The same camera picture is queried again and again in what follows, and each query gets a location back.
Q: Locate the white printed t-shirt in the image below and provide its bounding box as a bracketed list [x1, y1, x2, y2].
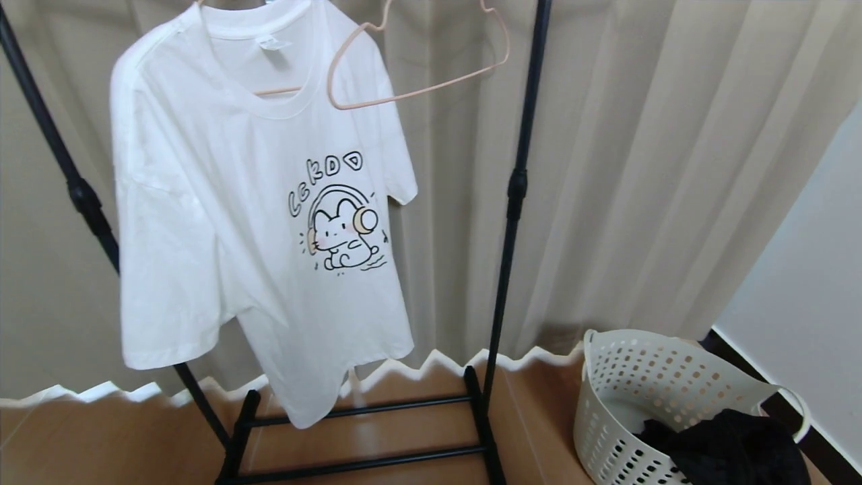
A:
[110, 0, 418, 430]

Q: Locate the black garment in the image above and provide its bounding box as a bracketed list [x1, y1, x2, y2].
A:
[636, 408, 812, 485]

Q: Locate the black clothes rack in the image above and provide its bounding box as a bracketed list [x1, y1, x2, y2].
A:
[0, 0, 553, 485]

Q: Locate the white laundry basket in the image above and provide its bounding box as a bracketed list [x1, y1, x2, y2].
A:
[574, 329, 811, 485]

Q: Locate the beige curtain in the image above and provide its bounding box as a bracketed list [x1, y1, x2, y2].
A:
[0, 0, 862, 405]

